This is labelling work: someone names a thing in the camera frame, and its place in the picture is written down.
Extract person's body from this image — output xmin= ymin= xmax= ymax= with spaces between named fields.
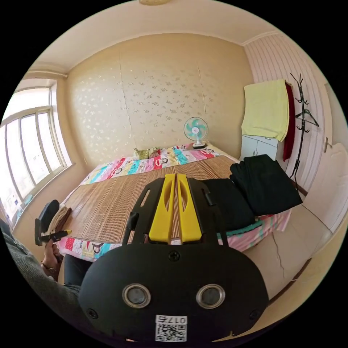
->
xmin=0 ymin=217 xmax=94 ymax=335

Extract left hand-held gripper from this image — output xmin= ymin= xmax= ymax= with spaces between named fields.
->
xmin=34 ymin=200 xmax=73 ymax=247

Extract white cupboard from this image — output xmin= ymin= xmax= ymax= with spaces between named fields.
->
xmin=240 ymin=134 xmax=281 ymax=164

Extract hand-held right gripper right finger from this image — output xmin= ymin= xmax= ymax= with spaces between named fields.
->
xmin=177 ymin=173 xmax=203 ymax=242

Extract pile of beige clothes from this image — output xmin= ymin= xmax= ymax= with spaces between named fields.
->
xmin=46 ymin=206 xmax=73 ymax=235

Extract red cloth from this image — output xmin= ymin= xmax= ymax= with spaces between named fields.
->
xmin=282 ymin=82 xmax=296 ymax=162

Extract black pants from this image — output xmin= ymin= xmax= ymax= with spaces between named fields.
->
xmin=202 ymin=178 xmax=256 ymax=232

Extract person's left hand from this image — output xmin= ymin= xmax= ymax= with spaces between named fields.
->
xmin=43 ymin=243 xmax=64 ymax=270

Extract pile of black clothes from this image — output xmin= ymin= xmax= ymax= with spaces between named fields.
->
xmin=229 ymin=154 xmax=303 ymax=217

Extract white table fan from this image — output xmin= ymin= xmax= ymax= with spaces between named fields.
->
xmin=183 ymin=117 xmax=209 ymax=150

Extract person's left forearm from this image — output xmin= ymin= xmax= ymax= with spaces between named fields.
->
xmin=41 ymin=261 xmax=59 ymax=282

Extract green flowered pillow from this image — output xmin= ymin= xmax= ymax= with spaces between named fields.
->
xmin=133 ymin=146 xmax=161 ymax=160

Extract yellow towel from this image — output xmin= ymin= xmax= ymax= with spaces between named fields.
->
xmin=241 ymin=79 xmax=290 ymax=142

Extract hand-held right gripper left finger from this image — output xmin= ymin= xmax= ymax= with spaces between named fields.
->
xmin=149 ymin=174 xmax=177 ymax=243

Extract window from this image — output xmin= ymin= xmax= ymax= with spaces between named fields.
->
xmin=0 ymin=86 xmax=73 ymax=221

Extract bed with woven mat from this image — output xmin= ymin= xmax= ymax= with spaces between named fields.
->
xmin=58 ymin=145 xmax=293 ymax=262

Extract black coat rack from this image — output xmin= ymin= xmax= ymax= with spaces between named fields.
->
xmin=287 ymin=72 xmax=320 ymax=181

